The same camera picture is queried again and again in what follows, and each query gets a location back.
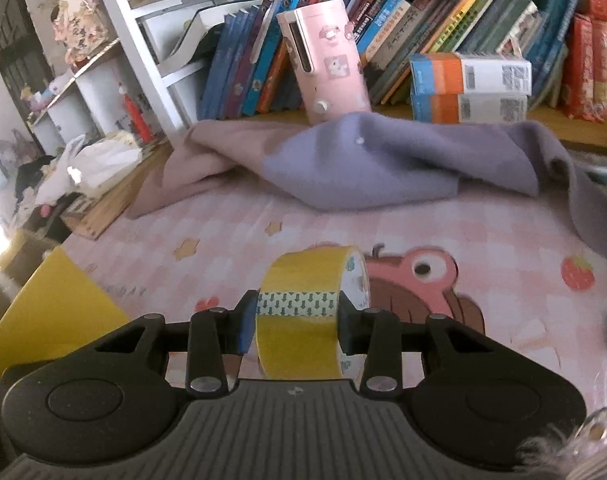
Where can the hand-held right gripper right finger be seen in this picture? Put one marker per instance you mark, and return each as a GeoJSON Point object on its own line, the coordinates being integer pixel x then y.
{"type": "Point", "coordinates": [348, 330]}

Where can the dark cloth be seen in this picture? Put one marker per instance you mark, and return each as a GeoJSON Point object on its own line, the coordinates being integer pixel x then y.
{"type": "Point", "coordinates": [33, 175]}

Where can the orange blue white carton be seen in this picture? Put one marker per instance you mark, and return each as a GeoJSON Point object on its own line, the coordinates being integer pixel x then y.
{"type": "Point", "coordinates": [448, 75]}

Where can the pink white ornament figure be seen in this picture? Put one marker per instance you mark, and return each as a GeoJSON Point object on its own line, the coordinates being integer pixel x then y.
{"type": "Point", "coordinates": [78, 20]}

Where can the grey fluffy cloth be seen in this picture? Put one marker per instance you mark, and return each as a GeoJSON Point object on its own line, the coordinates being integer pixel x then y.
{"type": "Point", "coordinates": [573, 450]}

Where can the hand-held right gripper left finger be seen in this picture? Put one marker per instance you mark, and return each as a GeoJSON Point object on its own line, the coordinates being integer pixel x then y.
{"type": "Point", "coordinates": [246, 330]}

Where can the pink checkered printed desk mat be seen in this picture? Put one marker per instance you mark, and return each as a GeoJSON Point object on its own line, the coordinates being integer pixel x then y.
{"type": "Point", "coordinates": [483, 240]}

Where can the white plastic bag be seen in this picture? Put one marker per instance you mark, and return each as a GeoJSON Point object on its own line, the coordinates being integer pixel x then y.
{"type": "Point", "coordinates": [98, 160]}

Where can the white shelf unit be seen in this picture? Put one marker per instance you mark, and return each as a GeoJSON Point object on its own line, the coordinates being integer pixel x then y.
{"type": "Point", "coordinates": [123, 20]}

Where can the yellow cardboard box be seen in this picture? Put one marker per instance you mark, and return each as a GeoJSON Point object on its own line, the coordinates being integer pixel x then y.
{"type": "Point", "coordinates": [48, 310]}

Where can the purple and mauve cloth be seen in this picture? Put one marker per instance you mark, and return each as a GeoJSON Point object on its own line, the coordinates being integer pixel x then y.
{"type": "Point", "coordinates": [383, 160]}

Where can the red bottle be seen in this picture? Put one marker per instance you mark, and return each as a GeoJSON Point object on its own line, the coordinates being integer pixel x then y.
{"type": "Point", "coordinates": [136, 115]}

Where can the row of leaning books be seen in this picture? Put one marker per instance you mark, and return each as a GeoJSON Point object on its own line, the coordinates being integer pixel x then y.
{"type": "Point", "coordinates": [433, 20]}

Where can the pink rounded box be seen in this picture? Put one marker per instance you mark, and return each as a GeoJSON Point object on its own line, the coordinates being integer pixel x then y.
{"type": "Point", "coordinates": [333, 60]}

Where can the red boxed book set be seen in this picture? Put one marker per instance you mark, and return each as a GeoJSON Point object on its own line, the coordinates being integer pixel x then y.
{"type": "Point", "coordinates": [593, 50]}

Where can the yellow tape roll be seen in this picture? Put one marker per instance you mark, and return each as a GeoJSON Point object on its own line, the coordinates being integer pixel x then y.
{"type": "Point", "coordinates": [298, 340]}

